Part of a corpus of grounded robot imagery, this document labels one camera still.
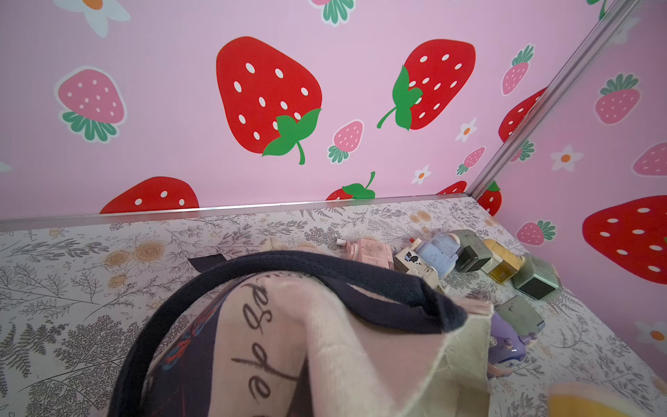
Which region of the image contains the pink pencil sharpener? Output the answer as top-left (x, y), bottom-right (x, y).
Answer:
top-left (337, 238), bottom-right (394, 269)

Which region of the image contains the cream white pencil sharpener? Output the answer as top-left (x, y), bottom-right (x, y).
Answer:
top-left (394, 238), bottom-right (448, 295)

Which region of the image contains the light blue pencil sharpener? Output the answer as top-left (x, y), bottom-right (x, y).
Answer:
top-left (416, 233), bottom-right (461, 278)

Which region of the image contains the cream canvas tote bag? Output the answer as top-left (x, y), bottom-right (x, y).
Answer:
top-left (108, 251), bottom-right (493, 416)

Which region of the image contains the grey green pencil sharpener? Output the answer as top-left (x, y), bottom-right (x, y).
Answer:
top-left (448, 229), bottom-right (493, 273)

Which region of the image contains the yellow pencil sharpener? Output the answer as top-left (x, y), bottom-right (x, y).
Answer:
top-left (481, 239), bottom-right (523, 285)
top-left (546, 382), bottom-right (647, 417)

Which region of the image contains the grey green round sharpener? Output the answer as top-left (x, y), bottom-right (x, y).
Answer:
top-left (496, 295), bottom-right (545, 336)

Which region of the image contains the mint green pencil sharpener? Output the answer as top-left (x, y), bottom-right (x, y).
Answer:
top-left (512, 252), bottom-right (563, 301)

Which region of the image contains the purple pencil sharpener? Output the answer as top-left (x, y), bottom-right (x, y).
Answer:
top-left (487, 313), bottom-right (537, 378)

